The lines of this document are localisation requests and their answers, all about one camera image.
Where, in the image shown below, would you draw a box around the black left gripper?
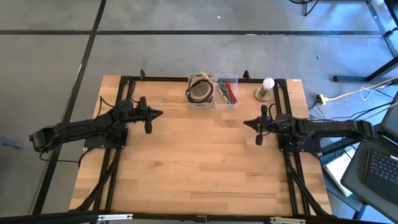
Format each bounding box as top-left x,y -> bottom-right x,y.
124,96 -> 164,135

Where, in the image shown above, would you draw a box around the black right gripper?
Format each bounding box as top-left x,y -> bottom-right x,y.
243,105 -> 282,146

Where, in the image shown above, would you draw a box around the red cable bundle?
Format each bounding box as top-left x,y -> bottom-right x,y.
224,81 -> 239,105

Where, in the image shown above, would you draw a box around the green cable bundle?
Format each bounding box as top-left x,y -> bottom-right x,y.
218,80 -> 234,105

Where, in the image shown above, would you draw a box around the clear plastic bin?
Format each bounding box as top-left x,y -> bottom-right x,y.
213,73 -> 239,111

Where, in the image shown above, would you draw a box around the grey plastic bin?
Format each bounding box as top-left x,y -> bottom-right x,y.
185,73 -> 215,110

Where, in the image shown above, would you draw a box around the white flat box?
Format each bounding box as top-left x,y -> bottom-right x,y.
323,148 -> 356,197

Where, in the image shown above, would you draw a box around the dark grey laptop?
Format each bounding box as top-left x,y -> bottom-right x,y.
340,93 -> 398,222

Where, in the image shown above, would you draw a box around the black aluminium crossbar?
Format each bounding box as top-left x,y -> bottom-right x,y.
0,211 -> 398,224

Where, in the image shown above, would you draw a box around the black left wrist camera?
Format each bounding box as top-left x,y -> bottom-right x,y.
113,98 -> 135,114

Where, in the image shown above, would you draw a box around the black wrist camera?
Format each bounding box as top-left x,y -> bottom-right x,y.
113,98 -> 135,114
275,112 -> 295,126

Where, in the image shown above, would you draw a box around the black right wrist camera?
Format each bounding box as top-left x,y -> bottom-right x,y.
275,112 -> 295,126

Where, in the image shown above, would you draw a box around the black aluminium table frame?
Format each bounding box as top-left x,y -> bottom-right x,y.
70,68 -> 333,218

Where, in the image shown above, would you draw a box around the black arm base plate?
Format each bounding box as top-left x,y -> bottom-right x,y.
83,124 -> 129,149
277,128 -> 324,154

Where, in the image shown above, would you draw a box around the black floor cables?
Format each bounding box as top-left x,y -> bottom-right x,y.
306,99 -> 393,141

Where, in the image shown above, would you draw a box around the yellow floor cable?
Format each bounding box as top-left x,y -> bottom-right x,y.
326,76 -> 398,101

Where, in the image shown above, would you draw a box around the black desk leg frame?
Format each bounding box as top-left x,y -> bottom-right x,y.
333,55 -> 398,83
303,0 -> 398,57

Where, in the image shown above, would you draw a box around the silver metal bracket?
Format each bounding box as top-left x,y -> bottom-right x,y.
98,213 -> 134,222
269,217 -> 306,224

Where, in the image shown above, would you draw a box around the white floor cable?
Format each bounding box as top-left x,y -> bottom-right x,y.
359,83 -> 398,101

